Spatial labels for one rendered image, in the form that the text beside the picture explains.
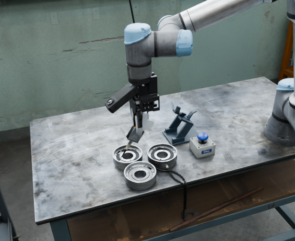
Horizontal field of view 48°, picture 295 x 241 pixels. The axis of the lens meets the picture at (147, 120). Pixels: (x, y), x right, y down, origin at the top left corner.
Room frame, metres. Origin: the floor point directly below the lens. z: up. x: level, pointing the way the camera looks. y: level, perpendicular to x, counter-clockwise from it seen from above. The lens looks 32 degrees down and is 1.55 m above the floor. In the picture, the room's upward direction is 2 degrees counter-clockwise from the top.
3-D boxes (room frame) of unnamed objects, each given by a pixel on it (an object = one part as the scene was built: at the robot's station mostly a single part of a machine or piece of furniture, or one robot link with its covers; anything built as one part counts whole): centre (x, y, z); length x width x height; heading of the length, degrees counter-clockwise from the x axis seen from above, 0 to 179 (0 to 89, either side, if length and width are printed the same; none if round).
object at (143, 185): (0.82, 0.03, 0.82); 0.10 x 0.10 x 0.04
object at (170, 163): (0.92, -0.05, 0.82); 0.10 x 0.10 x 0.04
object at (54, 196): (1.13, -0.15, 0.79); 1.20 x 0.60 x 0.02; 107
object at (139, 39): (0.93, 0.01, 1.23); 0.09 x 0.08 x 0.11; 90
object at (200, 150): (0.97, -0.20, 0.82); 0.08 x 0.07 x 0.05; 107
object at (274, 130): (1.06, -0.53, 0.85); 0.15 x 0.15 x 0.10
